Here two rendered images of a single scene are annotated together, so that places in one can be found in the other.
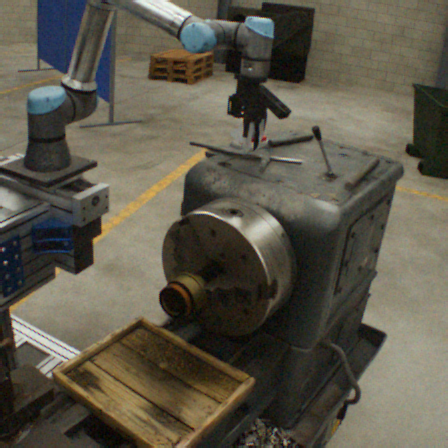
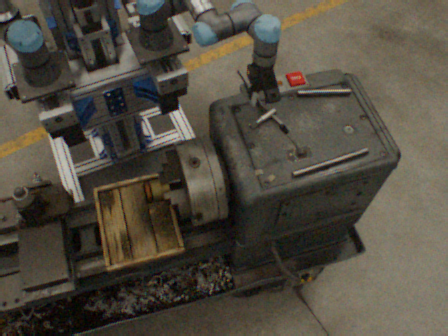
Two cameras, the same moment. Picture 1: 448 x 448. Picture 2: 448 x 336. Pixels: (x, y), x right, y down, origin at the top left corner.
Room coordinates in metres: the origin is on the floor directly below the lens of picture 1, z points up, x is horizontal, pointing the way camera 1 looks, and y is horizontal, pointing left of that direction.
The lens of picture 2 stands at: (0.48, -0.58, 2.51)
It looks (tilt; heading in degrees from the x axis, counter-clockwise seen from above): 59 degrees down; 40
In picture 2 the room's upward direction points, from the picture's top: 2 degrees clockwise
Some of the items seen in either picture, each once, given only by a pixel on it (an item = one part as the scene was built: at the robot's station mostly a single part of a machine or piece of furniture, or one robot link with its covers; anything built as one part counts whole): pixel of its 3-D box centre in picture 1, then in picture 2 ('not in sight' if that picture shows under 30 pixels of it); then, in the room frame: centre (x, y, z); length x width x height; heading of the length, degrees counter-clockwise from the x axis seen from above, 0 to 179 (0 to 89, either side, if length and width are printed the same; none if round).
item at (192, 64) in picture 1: (182, 65); not in sight; (9.28, 1.05, 0.22); 1.25 x 0.86 x 0.44; 166
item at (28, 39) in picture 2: not in sight; (27, 42); (0.95, 0.78, 1.33); 0.13 x 0.12 x 0.14; 86
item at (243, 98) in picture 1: (249, 96); (261, 71); (1.34, -0.03, 1.43); 0.09 x 0.08 x 0.12; 57
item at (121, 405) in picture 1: (153, 382); (137, 219); (0.82, 0.12, 0.89); 0.36 x 0.30 x 0.04; 57
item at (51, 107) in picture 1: (47, 110); (153, 7); (1.41, 0.56, 1.33); 0.13 x 0.12 x 0.14; 161
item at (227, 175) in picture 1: (295, 220); (295, 155); (1.38, -0.21, 1.06); 0.59 x 0.48 x 0.39; 147
